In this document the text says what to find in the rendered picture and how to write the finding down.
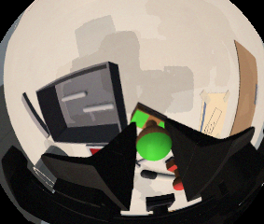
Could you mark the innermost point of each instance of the red ink pad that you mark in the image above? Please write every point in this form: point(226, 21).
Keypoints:
point(94, 148)

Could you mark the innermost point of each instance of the grey flat bar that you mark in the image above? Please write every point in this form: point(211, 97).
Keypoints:
point(34, 115)

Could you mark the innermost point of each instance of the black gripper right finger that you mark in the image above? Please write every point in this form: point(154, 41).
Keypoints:
point(199, 156)

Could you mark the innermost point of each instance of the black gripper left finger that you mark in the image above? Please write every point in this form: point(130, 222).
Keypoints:
point(111, 169)

